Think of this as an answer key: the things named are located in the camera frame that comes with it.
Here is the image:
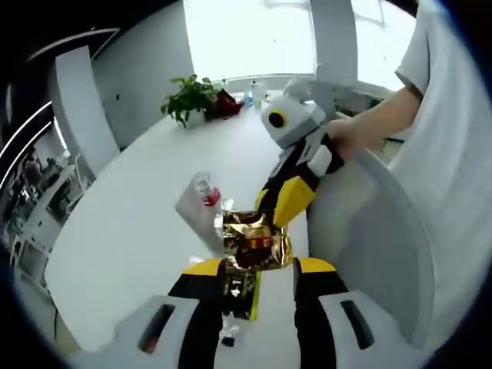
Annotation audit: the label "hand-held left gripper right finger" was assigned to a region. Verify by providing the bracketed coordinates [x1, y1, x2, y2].
[291, 255, 424, 369]

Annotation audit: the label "bottles near window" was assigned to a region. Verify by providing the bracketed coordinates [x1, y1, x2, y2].
[244, 78, 264, 111]

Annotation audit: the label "grey skincare tube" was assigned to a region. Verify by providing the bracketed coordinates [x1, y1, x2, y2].
[174, 179, 228, 258]

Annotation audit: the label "dark red bag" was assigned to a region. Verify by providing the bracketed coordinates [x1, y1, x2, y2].
[204, 88, 246, 121]

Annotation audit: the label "gold foil skincare sachet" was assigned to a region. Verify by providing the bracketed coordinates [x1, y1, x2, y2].
[220, 208, 294, 273]

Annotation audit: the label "green skincare sachet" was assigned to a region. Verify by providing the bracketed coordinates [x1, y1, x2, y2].
[221, 268, 263, 335]

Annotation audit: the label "row of white office desks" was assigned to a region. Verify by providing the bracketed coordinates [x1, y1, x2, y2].
[0, 148, 96, 270]

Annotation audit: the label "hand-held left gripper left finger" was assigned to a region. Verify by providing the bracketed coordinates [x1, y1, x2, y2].
[95, 257, 228, 369]

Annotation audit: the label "green potted plant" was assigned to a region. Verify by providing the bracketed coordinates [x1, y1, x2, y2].
[160, 75, 217, 128]

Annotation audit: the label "person's right hand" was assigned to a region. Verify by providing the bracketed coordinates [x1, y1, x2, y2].
[326, 117, 381, 161]

